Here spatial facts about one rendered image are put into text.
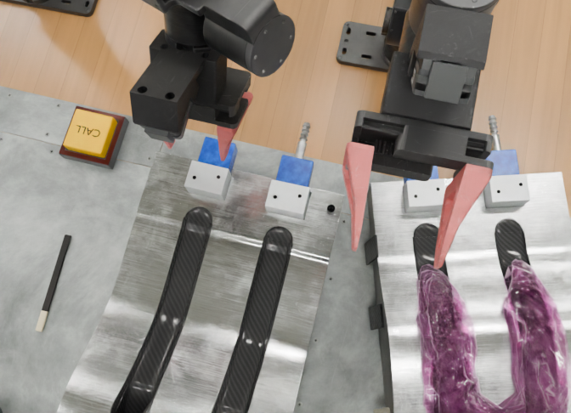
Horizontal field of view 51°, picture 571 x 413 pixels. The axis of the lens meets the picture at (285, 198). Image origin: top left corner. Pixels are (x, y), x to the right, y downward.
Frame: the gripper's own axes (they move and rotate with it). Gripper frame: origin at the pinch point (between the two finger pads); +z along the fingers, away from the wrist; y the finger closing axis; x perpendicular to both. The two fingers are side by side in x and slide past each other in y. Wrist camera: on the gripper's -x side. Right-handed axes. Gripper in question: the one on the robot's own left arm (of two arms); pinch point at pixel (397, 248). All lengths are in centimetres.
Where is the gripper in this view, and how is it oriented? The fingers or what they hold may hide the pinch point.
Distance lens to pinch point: 46.3
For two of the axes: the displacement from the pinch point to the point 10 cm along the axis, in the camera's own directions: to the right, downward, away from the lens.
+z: -2.2, 9.5, -2.2
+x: 0.4, 2.3, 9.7
